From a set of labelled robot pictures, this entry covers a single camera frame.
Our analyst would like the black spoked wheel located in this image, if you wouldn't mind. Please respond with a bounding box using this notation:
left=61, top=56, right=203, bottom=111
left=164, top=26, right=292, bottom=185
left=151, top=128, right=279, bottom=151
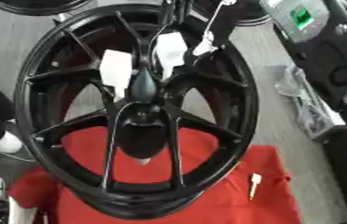
left=12, top=3, right=261, bottom=221

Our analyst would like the black round wheel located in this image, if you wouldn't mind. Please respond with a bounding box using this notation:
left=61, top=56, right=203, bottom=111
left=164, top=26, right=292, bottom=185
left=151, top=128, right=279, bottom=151
left=0, top=0, right=97, bottom=17
left=231, top=0, right=275, bottom=28

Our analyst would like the clear plastic bag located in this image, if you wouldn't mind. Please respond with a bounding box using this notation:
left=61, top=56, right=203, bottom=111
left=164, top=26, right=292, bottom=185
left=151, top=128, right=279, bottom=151
left=274, top=64, right=347, bottom=142

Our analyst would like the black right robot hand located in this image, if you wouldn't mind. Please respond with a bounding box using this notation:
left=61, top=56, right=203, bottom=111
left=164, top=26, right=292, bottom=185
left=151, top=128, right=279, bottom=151
left=159, top=0, right=238, bottom=65

